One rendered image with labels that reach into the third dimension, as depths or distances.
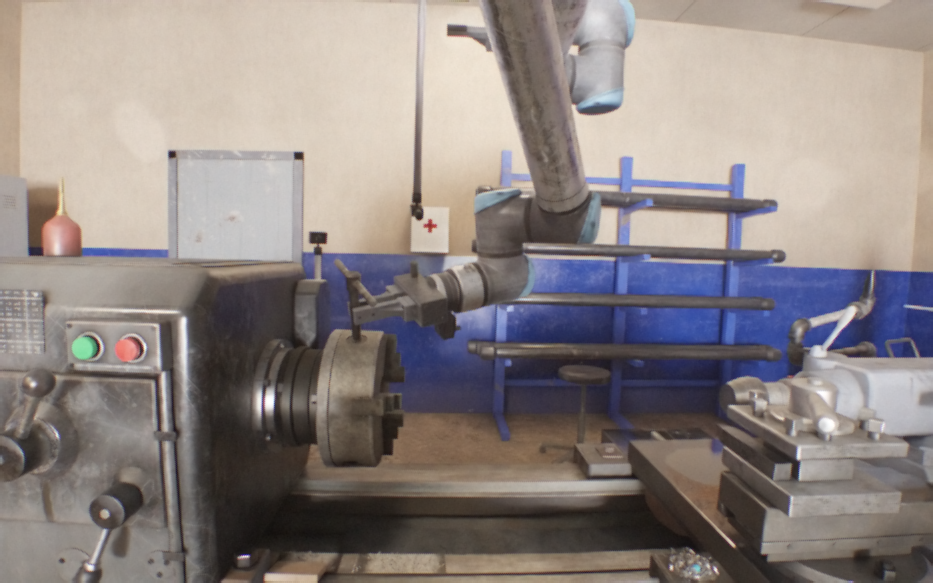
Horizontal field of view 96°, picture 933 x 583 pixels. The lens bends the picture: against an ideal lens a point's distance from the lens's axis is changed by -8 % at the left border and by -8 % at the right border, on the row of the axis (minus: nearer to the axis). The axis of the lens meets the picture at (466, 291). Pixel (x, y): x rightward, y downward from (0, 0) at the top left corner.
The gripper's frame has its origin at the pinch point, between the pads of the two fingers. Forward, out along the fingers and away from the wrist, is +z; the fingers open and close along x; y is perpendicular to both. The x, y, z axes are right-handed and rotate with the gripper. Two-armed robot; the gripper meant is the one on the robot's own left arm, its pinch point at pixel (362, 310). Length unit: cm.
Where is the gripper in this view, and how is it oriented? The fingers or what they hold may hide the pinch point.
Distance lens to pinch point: 81.7
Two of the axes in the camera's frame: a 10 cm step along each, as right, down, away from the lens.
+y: 0.0, -9.1, -4.2
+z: -8.8, 2.0, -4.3
